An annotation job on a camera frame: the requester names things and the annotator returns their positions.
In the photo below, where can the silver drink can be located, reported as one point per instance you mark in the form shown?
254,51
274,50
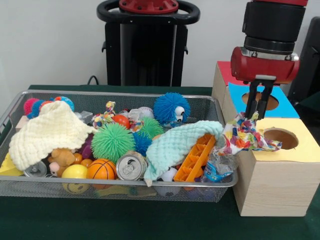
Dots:
131,167

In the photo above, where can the orange plastic gear toy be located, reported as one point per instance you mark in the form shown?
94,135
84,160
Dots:
196,157

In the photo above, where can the mint green waffle cloth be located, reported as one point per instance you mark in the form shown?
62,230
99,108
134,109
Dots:
175,145

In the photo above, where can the colourful patterned cloth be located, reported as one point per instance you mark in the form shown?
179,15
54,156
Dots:
245,137

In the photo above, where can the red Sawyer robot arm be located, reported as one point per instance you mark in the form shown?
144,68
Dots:
274,25

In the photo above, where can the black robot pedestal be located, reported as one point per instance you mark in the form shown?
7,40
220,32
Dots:
145,55

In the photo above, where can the clear plastic packet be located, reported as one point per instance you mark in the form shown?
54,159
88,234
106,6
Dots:
217,165

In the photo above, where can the black panel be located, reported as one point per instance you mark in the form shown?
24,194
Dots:
311,75

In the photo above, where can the clear mesh bin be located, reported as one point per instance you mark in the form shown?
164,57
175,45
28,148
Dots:
30,187

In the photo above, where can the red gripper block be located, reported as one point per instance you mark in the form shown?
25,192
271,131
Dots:
265,67

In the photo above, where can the large blue spiky ball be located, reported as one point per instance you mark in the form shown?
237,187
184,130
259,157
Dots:
167,107

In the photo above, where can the wooden three-hole box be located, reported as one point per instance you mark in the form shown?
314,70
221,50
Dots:
275,185

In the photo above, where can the green spiky ball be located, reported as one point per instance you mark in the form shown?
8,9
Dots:
112,142

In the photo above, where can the cream waffle cloth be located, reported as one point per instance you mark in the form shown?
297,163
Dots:
50,130

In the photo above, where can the small orange basketball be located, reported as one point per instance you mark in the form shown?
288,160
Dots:
102,170

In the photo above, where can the yellow ball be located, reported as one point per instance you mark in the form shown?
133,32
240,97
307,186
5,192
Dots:
75,172

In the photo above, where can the small brown teddy bear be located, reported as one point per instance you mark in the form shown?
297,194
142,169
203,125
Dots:
62,157

